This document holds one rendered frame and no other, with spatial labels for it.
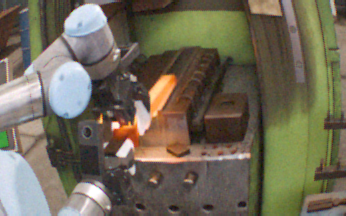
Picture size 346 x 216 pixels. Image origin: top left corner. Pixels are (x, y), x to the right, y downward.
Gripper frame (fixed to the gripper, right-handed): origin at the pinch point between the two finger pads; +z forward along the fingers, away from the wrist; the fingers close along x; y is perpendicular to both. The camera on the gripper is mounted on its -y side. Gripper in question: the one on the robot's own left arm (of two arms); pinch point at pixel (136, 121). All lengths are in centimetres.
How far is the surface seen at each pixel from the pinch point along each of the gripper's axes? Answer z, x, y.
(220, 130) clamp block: 9.5, 14.4, -3.6
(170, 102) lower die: 7.9, 3.2, -10.2
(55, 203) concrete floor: 134, -108, -33
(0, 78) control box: -11.6, -44.4, -7.8
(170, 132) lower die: 9.4, 3.8, -3.6
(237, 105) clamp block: 8.9, 17.9, -9.4
